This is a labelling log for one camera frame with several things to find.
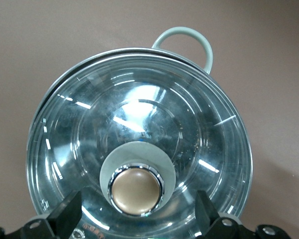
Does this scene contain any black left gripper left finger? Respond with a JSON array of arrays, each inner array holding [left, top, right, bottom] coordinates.
[[0, 191, 83, 239]]

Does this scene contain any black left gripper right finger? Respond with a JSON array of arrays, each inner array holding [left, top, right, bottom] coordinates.
[[195, 190, 290, 239]]

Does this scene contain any glass lid with gold knob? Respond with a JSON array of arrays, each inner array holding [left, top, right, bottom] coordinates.
[[25, 48, 253, 239]]

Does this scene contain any pale green cooking pot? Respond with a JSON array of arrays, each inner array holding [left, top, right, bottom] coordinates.
[[37, 26, 214, 113]]

